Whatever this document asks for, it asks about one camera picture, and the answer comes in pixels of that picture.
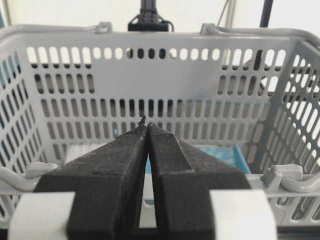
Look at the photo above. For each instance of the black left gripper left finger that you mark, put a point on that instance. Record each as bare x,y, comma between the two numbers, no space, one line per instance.
108,185

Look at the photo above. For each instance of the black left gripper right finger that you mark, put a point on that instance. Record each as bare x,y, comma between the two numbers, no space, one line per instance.
182,176

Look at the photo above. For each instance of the grey plastic shopping basket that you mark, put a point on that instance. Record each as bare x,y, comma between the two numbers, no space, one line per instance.
56,100

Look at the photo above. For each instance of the grey far basket handle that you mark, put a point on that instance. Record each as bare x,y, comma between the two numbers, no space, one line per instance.
102,35

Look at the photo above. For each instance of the black camera stand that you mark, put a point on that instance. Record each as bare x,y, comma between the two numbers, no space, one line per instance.
148,19

